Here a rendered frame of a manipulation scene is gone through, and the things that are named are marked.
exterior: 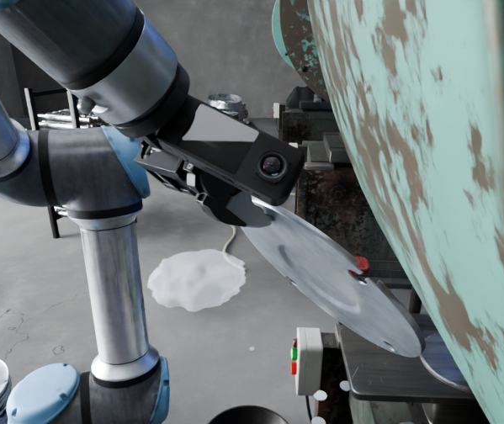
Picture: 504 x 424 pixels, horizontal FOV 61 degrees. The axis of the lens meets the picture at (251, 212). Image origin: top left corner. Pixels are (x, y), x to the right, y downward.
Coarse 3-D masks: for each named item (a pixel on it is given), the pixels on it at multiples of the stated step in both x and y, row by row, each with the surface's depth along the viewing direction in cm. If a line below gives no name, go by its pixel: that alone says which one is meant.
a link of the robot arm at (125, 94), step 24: (144, 24) 28; (144, 48) 28; (168, 48) 31; (120, 72) 28; (144, 72) 28; (168, 72) 30; (96, 96) 29; (120, 96) 29; (144, 96) 29; (120, 120) 31
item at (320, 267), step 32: (288, 224) 44; (288, 256) 58; (320, 256) 45; (352, 256) 40; (320, 288) 59; (352, 288) 46; (384, 288) 40; (352, 320) 58; (384, 320) 47; (416, 352) 48
